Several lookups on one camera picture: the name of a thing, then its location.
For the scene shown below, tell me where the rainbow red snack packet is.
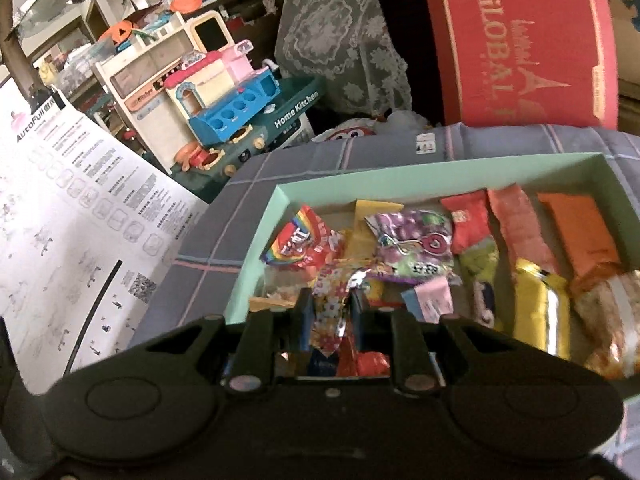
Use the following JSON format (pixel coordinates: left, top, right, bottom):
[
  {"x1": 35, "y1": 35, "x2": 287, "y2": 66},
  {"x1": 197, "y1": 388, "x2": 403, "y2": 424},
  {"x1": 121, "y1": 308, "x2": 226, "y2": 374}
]
[{"x1": 259, "y1": 205, "x2": 346, "y2": 271}]

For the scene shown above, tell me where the red cardboard box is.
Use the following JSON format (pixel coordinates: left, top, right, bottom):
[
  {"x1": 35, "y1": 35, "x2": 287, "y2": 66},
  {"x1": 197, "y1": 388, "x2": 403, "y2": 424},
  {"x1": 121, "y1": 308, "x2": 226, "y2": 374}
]
[{"x1": 417, "y1": 0, "x2": 621, "y2": 131}]

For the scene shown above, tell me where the clear yellow candy bag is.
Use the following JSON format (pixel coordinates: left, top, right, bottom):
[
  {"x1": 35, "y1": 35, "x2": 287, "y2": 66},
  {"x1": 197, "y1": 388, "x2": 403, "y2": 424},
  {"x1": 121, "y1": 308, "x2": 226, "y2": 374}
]
[{"x1": 249, "y1": 260, "x2": 306, "y2": 313}]

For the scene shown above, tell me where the red and white plush toy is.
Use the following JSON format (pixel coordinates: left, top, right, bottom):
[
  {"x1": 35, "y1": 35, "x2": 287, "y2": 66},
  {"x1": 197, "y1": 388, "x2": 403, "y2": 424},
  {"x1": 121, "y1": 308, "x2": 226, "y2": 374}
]
[{"x1": 315, "y1": 115, "x2": 386, "y2": 146}]

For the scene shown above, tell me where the floral candy wrapper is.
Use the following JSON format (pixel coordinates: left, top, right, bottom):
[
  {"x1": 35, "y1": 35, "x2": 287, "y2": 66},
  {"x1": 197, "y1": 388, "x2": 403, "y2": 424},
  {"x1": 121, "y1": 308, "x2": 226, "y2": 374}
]
[{"x1": 311, "y1": 260, "x2": 373, "y2": 358}]

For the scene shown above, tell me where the black cable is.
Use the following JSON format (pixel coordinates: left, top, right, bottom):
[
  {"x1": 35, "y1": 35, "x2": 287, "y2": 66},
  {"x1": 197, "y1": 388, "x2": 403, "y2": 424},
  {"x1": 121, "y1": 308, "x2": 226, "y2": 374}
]
[{"x1": 65, "y1": 259, "x2": 123, "y2": 376}]

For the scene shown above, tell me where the purple candy packet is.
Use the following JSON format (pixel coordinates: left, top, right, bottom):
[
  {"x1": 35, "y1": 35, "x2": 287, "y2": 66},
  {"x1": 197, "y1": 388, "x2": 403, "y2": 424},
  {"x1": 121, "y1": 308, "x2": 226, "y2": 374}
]
[{"x1": 364, "y1": 210, "x2": 463, "y2": 286}]

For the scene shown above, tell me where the purple plaid blanket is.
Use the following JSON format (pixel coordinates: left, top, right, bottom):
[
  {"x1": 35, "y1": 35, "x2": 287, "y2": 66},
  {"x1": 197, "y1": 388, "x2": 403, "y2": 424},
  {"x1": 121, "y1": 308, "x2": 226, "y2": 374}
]
[{"x1": 127, "y1": 122, "x2": 640, "y2": 480}]

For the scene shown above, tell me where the pink and blue small packet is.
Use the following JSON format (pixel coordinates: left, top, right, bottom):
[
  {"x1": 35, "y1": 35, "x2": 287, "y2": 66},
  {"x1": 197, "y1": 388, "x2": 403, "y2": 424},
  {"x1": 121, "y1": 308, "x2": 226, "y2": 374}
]
[{"x1": 402, "y1": 277, "x2": 455, "y2": 323}]

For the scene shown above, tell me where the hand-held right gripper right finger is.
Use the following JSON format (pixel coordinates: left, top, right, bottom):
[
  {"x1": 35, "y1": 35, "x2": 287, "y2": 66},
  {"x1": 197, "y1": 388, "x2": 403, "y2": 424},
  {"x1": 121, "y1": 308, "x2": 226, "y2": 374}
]
[{"x1": 349, "y1": 291, "x2": 548, "y2": 395}]

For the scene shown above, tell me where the beige orange snack packet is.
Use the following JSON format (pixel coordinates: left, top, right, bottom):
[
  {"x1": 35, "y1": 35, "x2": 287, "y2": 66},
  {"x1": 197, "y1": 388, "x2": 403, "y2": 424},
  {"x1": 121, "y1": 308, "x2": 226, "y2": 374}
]
[{"x1": 570, "y1": 270, "x2": 640, "y2": 378}]

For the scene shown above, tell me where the small red snack packet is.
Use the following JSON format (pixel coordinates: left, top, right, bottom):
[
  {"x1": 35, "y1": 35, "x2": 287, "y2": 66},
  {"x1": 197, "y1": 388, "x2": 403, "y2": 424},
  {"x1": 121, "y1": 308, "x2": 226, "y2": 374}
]
[{"x1": 441, "y1": 192, "x2": 493, "y2": 256}]

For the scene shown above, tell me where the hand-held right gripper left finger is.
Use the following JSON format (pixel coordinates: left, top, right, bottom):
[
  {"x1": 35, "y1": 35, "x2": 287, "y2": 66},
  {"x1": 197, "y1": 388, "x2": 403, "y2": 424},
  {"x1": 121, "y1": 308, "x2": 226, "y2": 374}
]
[{"x1": 125, "y1": 290, "x2": 316, "y2": 395}]

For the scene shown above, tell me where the grey lace cloth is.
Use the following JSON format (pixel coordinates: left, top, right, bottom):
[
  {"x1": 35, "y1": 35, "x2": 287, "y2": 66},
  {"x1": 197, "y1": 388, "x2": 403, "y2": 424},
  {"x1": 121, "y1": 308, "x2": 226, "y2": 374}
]
[{"x1": 274, "y1": 0, "x2": 413, "y2": 113}]

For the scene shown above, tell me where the shiny red candy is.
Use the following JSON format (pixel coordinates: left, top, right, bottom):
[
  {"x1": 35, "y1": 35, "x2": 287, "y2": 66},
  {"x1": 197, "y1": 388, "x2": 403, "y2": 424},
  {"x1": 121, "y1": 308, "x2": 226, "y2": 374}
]
[{"x1": 340, "y1": 345, "x2": 392, "y2": 377}]

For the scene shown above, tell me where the dark blue white packet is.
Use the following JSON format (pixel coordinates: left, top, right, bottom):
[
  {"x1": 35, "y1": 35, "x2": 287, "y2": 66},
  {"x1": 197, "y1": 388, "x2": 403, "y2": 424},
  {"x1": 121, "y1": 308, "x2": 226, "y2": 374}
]
[{"x1": 472, "y1": 282, "x2": 503, "y2": 328}]

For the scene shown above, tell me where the cream toy kitchen cabinet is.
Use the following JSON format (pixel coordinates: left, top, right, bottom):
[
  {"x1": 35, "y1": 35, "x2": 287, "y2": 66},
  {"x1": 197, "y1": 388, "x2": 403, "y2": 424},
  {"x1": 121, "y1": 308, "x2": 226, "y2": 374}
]
[{"x1": 94, "y1": 7, "x2": 236, "y2": 176}]

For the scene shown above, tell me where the shiny yellow snack packet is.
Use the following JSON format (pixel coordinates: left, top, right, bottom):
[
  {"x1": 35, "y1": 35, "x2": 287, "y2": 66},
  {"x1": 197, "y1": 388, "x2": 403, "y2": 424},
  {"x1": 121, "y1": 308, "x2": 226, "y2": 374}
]
[{"x1": 512, "y1": 258, "x2": 572, "y2": 358}]

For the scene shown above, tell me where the green snack packet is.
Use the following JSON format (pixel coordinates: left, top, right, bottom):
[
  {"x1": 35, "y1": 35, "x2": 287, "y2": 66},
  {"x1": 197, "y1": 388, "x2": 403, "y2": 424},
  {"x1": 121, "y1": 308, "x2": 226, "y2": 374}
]
[{"x1": 459, "y1": 240, "x2": 501, "y2": 286}]

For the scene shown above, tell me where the mint green cardboard box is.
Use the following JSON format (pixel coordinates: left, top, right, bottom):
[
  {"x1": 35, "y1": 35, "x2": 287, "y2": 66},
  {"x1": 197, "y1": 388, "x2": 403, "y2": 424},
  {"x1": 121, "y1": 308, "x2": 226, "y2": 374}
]
[{"x1": 223, "y1": 152, "x2": 640, "y2": 381}]

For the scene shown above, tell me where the salmon pink snack bar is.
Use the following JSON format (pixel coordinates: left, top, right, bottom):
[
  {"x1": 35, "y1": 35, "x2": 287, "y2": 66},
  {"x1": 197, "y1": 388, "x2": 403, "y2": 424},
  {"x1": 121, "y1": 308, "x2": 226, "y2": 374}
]
[{"x1": 487, "y1": 186, "x2": 561, "y2": 276}]

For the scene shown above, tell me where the white instruction sheet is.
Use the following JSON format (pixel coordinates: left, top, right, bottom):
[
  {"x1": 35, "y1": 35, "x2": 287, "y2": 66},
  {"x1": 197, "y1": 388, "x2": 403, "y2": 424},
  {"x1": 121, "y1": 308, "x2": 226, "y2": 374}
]
[{"x1": 0, "y1": 77, "x2": 211, "y2": 396}]

